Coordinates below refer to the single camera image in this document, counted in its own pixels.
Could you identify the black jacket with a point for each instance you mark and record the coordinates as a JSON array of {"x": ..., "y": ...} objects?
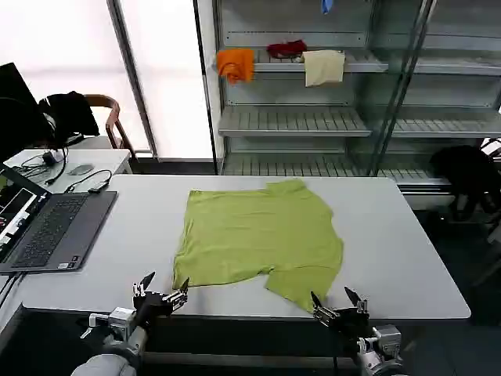
[{"x": 72, "y": 113}]

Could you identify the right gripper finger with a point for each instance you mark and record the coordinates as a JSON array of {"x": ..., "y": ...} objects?
[
  {"x": 358, "y": 299},
  {"x": 321, "y": 309}
]

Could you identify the grey window frame post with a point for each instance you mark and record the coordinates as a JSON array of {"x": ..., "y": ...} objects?
[{"x": 135, "y": 82}]

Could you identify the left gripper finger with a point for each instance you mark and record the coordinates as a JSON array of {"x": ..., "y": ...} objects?
[
  {"x": 178, "y": 294},
  {"x": 146, "y": 281}
]

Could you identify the black monitor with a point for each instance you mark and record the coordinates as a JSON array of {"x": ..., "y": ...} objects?
[{"x": 13, "y": 90}]

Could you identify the grey computer mouse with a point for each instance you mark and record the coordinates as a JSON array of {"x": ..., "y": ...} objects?
[{"x": 81, "y": 169}]

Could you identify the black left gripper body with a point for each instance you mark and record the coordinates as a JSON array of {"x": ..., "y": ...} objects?
[{"x": 150, "y": 305}]

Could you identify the white side desk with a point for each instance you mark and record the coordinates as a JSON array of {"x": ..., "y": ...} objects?
[{"x": 105, "y": 156}]

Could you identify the green t-shirt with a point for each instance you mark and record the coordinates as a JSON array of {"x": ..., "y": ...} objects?
[{"x": 258, "y": 239}]

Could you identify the small black power adapter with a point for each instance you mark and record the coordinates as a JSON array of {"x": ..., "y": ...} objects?
[{"x": 51, "y": 158}]

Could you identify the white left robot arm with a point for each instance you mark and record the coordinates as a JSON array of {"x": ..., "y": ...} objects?
[{"x": 117, "y": 348}]

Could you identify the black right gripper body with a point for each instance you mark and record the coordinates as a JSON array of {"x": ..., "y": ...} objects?
[{"x": 350, "y": 323}]

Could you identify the brown wooden chair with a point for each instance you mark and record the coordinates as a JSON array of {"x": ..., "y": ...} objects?
[{"x": 113, "y": 117}]

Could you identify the grey metal shelf rack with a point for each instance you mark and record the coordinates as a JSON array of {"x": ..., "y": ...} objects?
[
  {"x": 293, "y": 121},
  {"x": 450, "y": 90}
]

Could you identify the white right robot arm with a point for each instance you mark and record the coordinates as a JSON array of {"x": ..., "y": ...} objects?
[{"x": 381, "y": 352}]

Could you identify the grey open laptop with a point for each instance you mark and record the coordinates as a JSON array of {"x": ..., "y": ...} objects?
[{"x": 58, "y": 231}]

